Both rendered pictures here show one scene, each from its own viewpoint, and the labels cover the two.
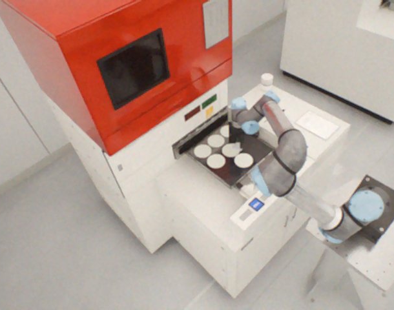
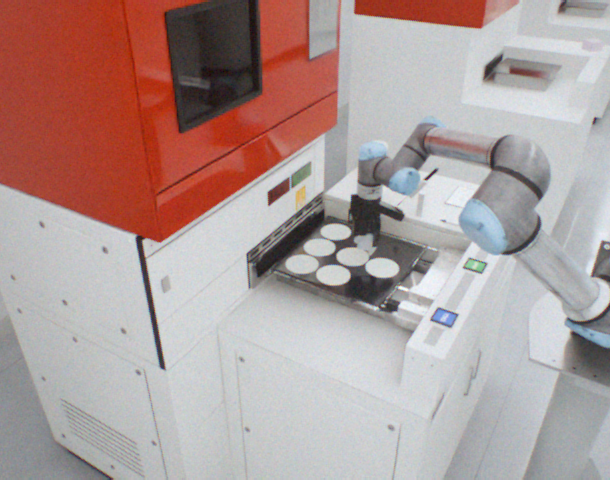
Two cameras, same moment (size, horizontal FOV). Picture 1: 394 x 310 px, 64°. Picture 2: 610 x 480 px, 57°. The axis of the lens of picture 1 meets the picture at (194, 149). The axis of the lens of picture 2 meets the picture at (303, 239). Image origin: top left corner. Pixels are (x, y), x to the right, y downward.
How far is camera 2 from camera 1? 0.63 m
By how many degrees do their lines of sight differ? 23
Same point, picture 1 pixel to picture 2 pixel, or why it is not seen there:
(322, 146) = not seen: hidden behind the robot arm
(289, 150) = (525, 154)
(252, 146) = (386, 247)
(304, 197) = (555, 251)
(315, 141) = not seen: hidden behind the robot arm
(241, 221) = (431, 347)
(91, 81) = (152, 52)
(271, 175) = (506, 203)
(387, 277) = not seen: outside the picture
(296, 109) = (438, 187)
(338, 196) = (555, 302)
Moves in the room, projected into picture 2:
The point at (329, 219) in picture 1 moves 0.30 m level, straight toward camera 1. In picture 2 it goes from (594, 294) to (609, 392)
